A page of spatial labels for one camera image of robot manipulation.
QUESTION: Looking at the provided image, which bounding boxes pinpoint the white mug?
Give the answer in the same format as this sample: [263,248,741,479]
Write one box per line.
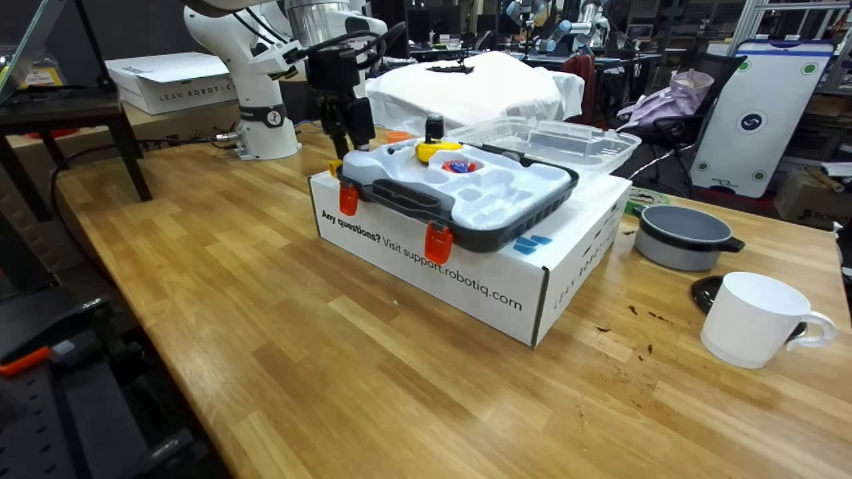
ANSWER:
[699,269,843,372]

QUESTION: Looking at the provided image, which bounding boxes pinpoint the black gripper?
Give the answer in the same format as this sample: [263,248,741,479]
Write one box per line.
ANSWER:
[303,40,379,163]

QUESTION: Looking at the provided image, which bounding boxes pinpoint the white cart panel with logo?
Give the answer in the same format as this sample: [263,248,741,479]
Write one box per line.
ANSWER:
[688,38,840,201]

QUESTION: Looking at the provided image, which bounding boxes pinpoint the orange tool handle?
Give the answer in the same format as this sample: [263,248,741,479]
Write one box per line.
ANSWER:
[0,342,58,381]

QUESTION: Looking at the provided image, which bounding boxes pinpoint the white cloth heap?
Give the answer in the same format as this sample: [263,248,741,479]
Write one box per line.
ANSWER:
[362,48,590,137]

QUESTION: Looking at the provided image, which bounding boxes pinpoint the black floor cable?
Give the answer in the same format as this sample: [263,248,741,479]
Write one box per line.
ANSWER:
[45,141,122,277]

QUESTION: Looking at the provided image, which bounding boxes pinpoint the white cardboard box with print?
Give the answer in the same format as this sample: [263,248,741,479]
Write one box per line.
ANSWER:
[307,164,638,350]

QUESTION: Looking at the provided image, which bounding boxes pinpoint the black round coaster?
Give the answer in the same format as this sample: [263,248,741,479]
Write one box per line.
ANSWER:
[688,273,733,318]

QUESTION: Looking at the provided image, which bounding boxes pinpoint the purple cloth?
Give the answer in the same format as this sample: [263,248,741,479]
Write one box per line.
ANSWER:
[615,68,716,129]

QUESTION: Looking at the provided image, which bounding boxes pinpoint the yellow toy with black knob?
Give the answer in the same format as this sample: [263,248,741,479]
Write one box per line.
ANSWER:
[413,115,467,168]

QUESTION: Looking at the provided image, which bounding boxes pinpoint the clear plastic case lid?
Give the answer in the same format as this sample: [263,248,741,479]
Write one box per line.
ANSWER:
[458,115,644,180]

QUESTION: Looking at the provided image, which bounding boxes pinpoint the blue and red toy piece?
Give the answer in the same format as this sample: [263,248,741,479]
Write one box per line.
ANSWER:
[439,155,484,177]

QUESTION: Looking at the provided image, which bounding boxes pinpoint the stack of white flat boxes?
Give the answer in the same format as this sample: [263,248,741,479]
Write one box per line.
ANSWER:
[102,48,239,120]

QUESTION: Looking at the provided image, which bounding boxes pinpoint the grey pot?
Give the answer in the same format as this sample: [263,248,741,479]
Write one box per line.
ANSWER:
[631,201,748,277]

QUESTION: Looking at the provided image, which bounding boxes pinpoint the white grey toy tool case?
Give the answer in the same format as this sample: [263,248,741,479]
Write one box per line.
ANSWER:
[337,137,583,256]

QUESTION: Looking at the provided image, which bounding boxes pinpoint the black side table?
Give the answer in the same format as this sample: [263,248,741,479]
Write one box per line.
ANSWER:
[0,83,157,225]

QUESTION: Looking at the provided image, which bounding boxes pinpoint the black perforated equipment plate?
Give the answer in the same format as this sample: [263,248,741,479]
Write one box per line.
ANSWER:
[0,296,218,479]

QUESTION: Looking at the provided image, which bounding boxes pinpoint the orange case latch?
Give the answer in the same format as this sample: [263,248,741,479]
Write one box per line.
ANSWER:
[422,220,458,267]
[337,180,362,217]

